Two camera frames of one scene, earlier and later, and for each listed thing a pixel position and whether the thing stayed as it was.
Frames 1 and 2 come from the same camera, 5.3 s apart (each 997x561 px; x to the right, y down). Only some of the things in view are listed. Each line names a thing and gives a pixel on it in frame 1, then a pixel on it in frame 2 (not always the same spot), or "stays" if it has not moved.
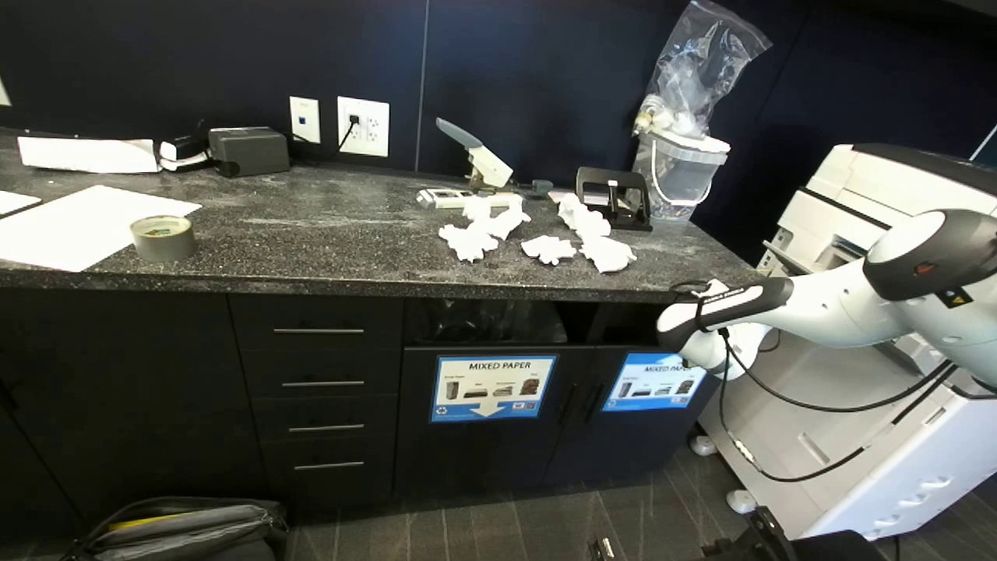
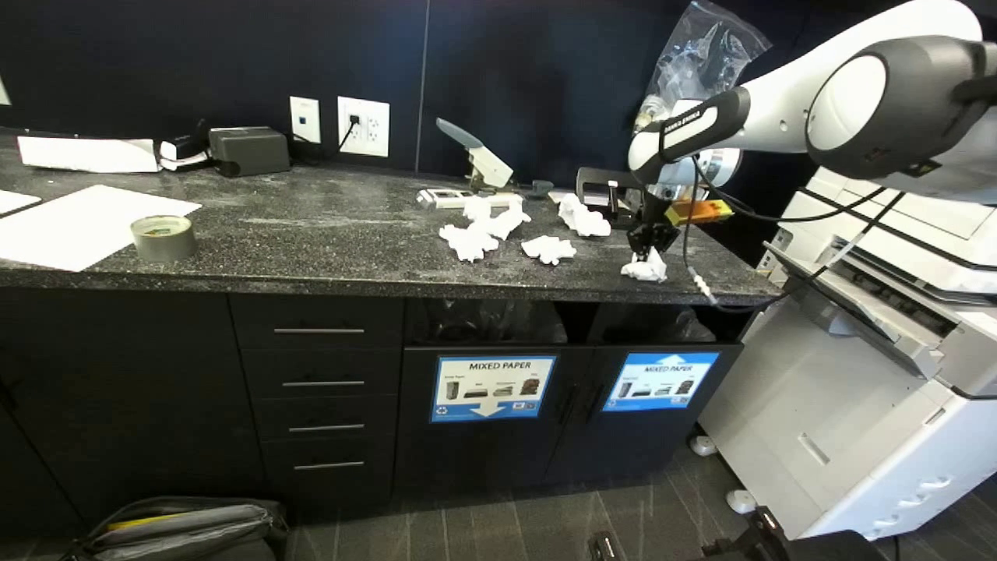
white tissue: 610,253 to 645,271
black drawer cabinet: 324,382 stays
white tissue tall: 596,227 stays
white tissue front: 549,247 stays
